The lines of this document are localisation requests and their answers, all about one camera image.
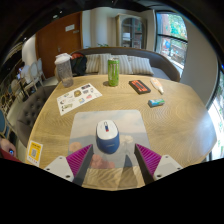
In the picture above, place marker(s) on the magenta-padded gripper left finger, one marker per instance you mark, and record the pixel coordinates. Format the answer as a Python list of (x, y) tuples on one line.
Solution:
[(70, 165)]

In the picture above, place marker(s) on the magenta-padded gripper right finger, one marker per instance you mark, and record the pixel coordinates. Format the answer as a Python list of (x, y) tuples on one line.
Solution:
[(156, 165)]

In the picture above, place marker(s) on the white and blue computer mouse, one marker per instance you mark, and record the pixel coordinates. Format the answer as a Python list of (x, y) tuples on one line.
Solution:
[(107, 136)]

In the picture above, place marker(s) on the landscape print mouse pad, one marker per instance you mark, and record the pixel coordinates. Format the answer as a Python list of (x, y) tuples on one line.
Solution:
[(86, 126)]

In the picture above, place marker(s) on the yellow code sticker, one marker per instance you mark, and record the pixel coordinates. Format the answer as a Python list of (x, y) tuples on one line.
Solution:
[(34, 153)]

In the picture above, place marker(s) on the small teal packet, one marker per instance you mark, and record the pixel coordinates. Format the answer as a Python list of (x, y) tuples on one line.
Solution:
[(156, 102)]

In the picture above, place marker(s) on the grey tufted chair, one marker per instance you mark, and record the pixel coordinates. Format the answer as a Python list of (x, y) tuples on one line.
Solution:
[(31, 113)]

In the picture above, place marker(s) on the person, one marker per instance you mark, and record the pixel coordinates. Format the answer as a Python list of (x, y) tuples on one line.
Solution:
[(6, 150)]

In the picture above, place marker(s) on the white sticker sheet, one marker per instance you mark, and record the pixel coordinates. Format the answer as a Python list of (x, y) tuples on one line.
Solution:
[(78, 99)]

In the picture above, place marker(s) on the large black-framed window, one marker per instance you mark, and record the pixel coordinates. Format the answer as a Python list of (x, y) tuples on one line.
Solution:
[(218, 123)]

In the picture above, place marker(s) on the blue upholstered chair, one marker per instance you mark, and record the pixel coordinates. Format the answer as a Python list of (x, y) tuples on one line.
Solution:
[(2, 123)]

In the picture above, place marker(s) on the black box with red print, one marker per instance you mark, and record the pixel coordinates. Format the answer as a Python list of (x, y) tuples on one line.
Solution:
[(140, 87)]

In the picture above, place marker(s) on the cream squeeze tube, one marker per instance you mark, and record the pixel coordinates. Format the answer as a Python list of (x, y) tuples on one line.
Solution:
[(156, 85)]

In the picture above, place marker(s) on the clear shaker bottle white lid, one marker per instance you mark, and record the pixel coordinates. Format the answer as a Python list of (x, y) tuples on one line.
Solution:
[(64, 71)]

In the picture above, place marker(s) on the group of white chairs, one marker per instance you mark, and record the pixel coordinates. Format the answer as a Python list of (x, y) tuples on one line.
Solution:
[(31, 73)]

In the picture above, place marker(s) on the striped cushion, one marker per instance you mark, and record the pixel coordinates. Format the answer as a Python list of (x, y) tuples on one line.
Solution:
[(92, 64), (126, 65), (141, 66)]

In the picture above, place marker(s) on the grey curved sofa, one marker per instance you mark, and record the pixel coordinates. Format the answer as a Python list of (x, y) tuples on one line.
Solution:
[(163, 65)]

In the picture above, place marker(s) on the black backpack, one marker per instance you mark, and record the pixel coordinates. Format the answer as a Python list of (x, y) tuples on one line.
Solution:
[(79, 65)]

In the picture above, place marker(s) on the green drink can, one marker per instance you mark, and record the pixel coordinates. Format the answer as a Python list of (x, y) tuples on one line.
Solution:
[(113, 73)]

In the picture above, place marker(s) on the brown wooden door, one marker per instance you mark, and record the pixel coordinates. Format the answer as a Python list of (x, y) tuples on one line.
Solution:
[(55, 43)]

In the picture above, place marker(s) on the glass-door wooden cabinet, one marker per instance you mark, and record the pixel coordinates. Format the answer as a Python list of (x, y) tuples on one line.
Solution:
[(131, 31)]

